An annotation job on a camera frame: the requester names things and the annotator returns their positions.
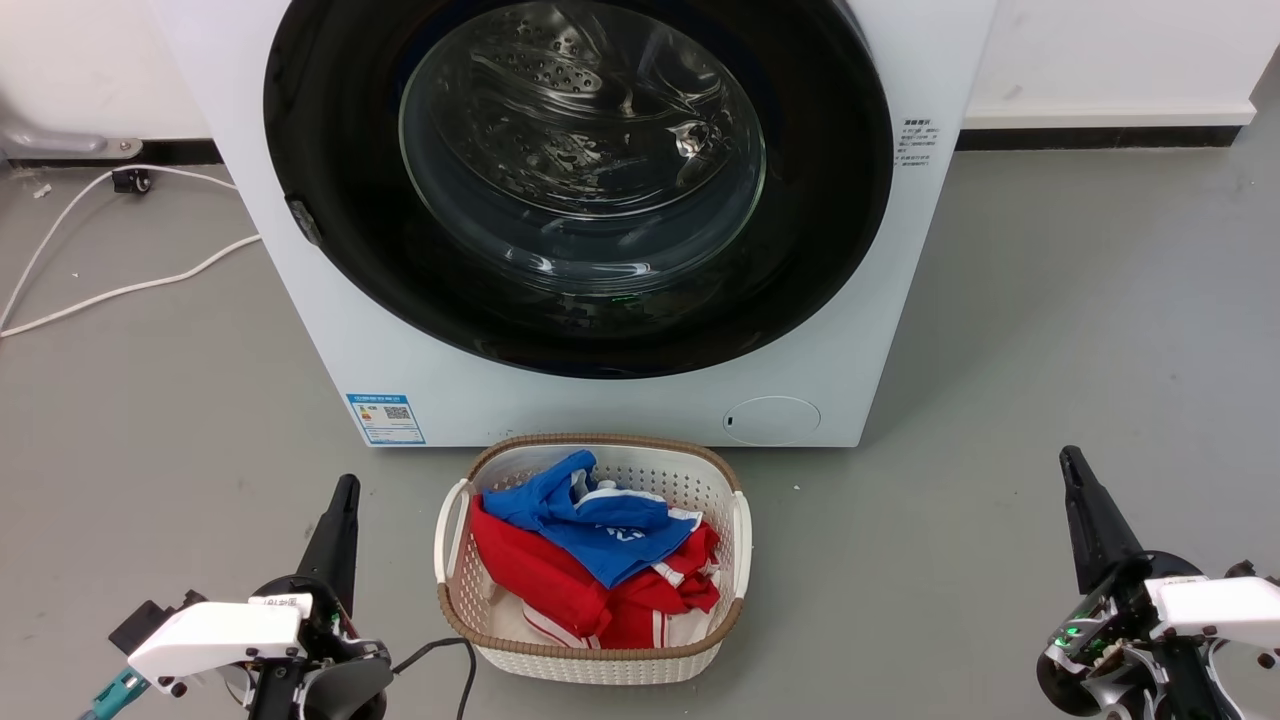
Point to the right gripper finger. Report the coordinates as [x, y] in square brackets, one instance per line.
[1108, 540]
[1082, 540]

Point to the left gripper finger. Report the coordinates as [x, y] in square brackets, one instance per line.
[322, 555]
[346, 560]

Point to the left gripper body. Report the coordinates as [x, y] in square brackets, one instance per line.
[340, 680]

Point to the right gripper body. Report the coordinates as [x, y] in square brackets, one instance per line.
[1110, 660]

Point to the black round glass washer door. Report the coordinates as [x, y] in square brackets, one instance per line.
[330, 150]

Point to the white front-load washing machine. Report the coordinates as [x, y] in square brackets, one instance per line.
[600, 410]

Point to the blue energy label sticker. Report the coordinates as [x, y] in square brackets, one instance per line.
[386, 420]

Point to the red garment with white stripes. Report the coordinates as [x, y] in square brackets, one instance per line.
[540, 585]

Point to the white plastic laundry basket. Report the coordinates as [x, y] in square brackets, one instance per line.
[600, 665]

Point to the blue garment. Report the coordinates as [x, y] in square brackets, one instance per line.
[610, 540]

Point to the round white filter cover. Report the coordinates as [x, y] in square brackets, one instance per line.
[772, 421]

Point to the small black floor plug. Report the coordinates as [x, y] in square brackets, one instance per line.
[130, 181]

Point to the small printed text sticker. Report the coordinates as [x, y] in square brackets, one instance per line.
[919, 142]

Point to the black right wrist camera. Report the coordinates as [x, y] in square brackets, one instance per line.
[1245, 570]

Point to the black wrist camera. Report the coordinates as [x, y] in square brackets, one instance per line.
[1245, 570]
[150, 620]

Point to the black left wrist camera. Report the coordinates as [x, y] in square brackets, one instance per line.
[150, 620]

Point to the grey metal floor bracket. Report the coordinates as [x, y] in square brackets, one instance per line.
[60, 143]

